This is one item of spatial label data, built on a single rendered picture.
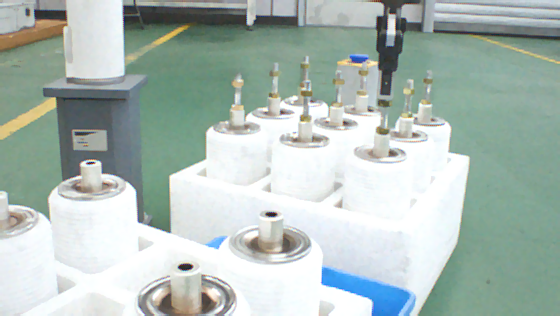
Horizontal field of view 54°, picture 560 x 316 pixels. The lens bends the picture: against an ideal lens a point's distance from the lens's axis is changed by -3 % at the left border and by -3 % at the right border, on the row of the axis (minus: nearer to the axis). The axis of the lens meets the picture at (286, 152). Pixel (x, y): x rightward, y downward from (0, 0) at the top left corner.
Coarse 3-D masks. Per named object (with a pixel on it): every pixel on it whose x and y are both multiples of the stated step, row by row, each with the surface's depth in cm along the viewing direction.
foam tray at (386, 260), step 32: (448, 160) 104; (192, 192) 87; (224, 192) 84; (256, 192) 83; (448, 192) 90; (192, 224) 89; (224, 224) 86; (256, 224) 83; (288, 224) 80; (320, 224) 78; (352, 224) 75; (384, 224) 74; (416, 224) 74; (448, 224) 96; (352, 256) 77; (384, 256) 74; (416, 256) 76; (448, 256) 103; (416, 288) 80
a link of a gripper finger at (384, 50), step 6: (384, 30) 69; (384, 36) 69; (396, 36) 68; (384, 42) 69; (396, 42) 69; (384, 48) 70; (390, 48) 70; (396, 48) 70; (384, 54) 71; (390, 54) 71; (396, 54) 70; (378, 60) 72; (396, 60) 71; (378, 66) 72; (396, 66) 72
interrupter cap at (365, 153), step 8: (368, 144) 82; (360, 152) 79; (368, 152) 80; (392, 152) 80; (400, 152) 80; (368, 160) 76; (376, 160) 76; (384, 160) 76; (392, 160) 76; (400, 160) 76
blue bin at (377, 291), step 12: (216, 240) 81; (324, 276) 75; (336, 276) 74; (348, 276) 73; (360, 276) 73; (348, 288) 74; (360, 288) 73; (372, 288) 72; (384, 288) 71; (396, 288) 70; (372, 300) 72; (384, 300) 71; (396, 300) 71; (408, 300) 68; (372, 312) 73; (384, 312) 72; (396, 312) 71; (408, 312) 66
